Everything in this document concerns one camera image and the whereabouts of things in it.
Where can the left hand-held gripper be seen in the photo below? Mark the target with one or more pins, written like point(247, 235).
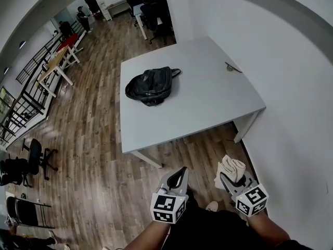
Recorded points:
point(166, 207)

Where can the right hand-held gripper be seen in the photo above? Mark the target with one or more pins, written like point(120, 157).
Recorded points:
point(251, 199)

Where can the beige cloth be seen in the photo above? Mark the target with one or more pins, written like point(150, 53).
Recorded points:
point(230, 167)

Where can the black leather backpack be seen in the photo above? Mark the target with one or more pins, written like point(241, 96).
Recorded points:
point(149, 85)

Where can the person's left forearm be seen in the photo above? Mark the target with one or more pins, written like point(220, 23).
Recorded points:
point(148, 236)

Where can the person's right forearm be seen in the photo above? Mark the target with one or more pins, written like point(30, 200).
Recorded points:
point(268, 228)

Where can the person's white shoe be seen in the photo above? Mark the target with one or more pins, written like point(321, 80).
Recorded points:
point(212, 206)

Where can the white table leg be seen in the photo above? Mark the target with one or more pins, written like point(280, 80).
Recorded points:
point(147, 159)
point(245, 126)

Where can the person's black trousers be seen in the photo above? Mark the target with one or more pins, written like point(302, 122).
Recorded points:
point(208, 230)

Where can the person's black sleeve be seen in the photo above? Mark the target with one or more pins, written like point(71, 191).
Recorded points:
point(299, 245)

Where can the small metal tool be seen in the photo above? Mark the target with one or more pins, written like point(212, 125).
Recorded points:
point(232, 67)

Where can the black office chair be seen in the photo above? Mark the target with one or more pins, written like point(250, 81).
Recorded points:
point(135, 1)
point(13, 170)
point(157, 17)
point(35, 155)

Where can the black folding chair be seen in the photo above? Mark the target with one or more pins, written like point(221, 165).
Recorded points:
point(26, 212)

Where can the white desk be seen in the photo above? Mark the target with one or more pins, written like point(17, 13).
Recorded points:
point(140, 17)
point(117, 7)

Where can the wooden top table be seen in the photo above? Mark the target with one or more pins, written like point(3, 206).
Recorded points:
point(53, 64)

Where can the black metal railing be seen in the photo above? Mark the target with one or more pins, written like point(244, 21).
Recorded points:
point(28, 87)

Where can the red top table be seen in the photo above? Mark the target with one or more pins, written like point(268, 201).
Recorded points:
point(68, 41)

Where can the green framed picture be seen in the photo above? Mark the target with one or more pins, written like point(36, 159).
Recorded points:
point(5, 100)

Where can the dark door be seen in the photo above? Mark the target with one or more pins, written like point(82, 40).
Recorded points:
point(91, 2)

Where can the round wall light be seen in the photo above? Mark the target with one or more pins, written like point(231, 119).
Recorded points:
point(22, 44)
point(5, 70)

